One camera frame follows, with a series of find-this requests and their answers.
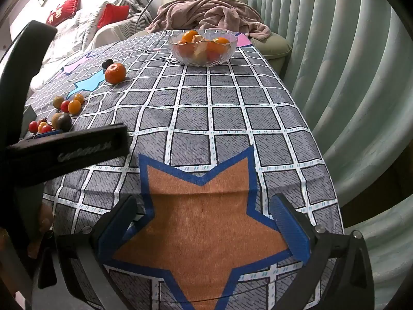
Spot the green curtain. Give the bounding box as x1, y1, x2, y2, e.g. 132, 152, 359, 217
250, 0, 413, 310

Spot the dark rimmed white tray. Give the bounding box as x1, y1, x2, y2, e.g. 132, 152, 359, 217
22, 105, 37, 136

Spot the brown kiwi fruit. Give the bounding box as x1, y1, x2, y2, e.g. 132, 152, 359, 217
51, 112, 72, 132

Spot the pink blanket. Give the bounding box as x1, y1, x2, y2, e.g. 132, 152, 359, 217
145, 0, 272, 41

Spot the red printed pillow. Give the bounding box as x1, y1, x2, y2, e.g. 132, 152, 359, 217
46, 0, 82, 26

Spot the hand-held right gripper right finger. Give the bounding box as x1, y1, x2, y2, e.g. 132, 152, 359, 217
270, 193, 375, 310

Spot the grey striped pillow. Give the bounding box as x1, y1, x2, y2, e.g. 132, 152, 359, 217
97, 0, 152, 23

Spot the white covered sofa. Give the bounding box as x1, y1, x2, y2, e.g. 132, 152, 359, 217
10, 6, 149, 94

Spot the grey checked star tablecloth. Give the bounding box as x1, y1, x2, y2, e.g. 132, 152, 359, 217
24, 29, 346, 310

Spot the plain red pillow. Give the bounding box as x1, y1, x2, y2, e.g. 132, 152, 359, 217
97, 3, 130, 29

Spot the glass bowl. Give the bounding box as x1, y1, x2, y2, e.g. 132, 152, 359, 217
168, 30, 239, 67

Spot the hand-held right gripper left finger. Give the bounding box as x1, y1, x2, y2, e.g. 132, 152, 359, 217
56, 195, 138, 310

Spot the person's left hand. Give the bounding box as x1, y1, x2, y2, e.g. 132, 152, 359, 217
27, 204, 55, 259

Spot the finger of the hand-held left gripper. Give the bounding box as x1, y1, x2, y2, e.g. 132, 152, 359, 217
19, 129, 63, 141

